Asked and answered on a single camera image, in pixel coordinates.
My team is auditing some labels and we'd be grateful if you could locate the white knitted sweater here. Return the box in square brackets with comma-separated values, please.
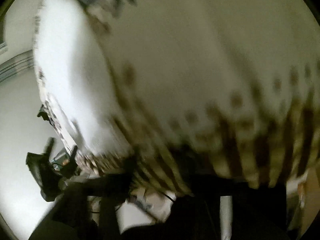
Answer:
[33, 0, 131, 157]

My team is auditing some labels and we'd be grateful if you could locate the teal shoe rack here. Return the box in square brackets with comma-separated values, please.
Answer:
[25, 137, 81, 202]

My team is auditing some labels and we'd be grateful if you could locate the floral bed blanket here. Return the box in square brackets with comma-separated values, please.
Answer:
[76, 0, 319, 193]

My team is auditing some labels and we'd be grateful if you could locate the left teal curtain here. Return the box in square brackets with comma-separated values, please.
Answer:
[0, 50, 34, 82]

